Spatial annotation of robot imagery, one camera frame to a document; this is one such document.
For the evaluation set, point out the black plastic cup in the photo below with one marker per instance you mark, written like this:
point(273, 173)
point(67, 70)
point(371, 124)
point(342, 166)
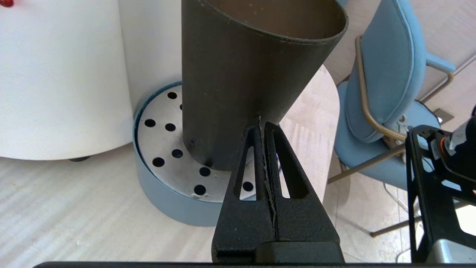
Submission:
point(241, 85)

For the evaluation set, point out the large dark tea dispenser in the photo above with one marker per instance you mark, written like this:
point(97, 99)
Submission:
point(67, 82)

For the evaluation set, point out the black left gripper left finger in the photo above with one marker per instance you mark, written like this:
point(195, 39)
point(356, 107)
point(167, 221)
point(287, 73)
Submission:
point(241, 227)

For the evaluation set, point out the round grey drip tray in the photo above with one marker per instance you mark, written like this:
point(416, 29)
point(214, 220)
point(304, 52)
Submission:
point(167, 201)

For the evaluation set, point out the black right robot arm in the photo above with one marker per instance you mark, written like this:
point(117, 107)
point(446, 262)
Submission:
point(435, 201)

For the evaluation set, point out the metal floor socket plate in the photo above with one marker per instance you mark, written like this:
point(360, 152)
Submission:
point(442, 115)

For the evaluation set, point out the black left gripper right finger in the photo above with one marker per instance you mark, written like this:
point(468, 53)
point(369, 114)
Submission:
point(305, 223)

